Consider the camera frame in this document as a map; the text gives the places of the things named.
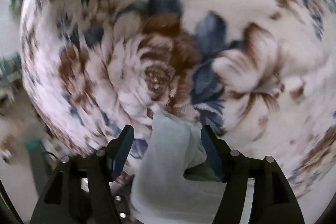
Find light green fleece pants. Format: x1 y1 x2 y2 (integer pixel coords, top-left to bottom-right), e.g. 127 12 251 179
130 112 226 223

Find floral fleece blanket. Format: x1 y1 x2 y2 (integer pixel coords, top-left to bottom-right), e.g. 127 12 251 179
20 0 335 197

